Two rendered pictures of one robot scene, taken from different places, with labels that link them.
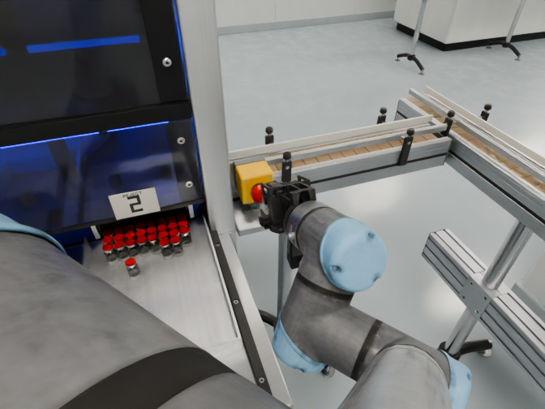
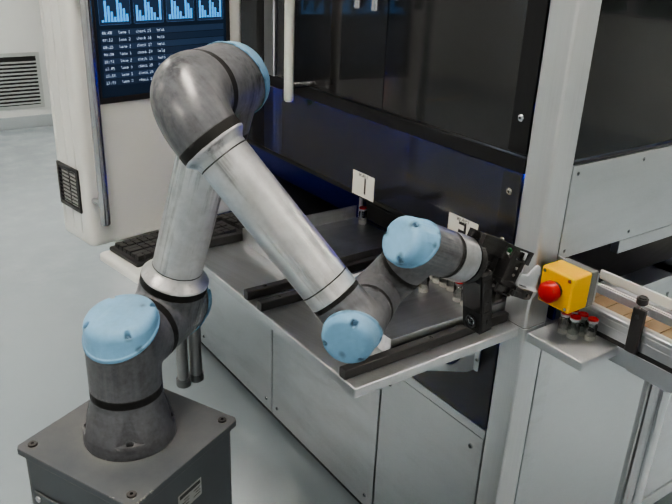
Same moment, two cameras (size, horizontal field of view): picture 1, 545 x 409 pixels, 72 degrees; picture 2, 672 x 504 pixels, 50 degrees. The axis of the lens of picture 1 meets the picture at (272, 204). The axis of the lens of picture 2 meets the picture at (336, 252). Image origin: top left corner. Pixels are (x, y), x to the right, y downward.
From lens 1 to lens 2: 100 cm
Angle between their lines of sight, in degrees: 63
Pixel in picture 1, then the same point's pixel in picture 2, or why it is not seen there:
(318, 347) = not seen: hidden behind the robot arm
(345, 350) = not seen: hidden behind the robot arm
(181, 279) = (437, 312)
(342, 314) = (377, 275)
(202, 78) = (539, 141)
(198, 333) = (390, 331)
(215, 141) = (533, 208)
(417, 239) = not seen: outside the picture
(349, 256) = (395, 226)
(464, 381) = (349, 316)
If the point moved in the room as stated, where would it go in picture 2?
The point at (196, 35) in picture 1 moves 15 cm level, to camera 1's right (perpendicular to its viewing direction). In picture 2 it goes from (545, 103) to (595, 124)
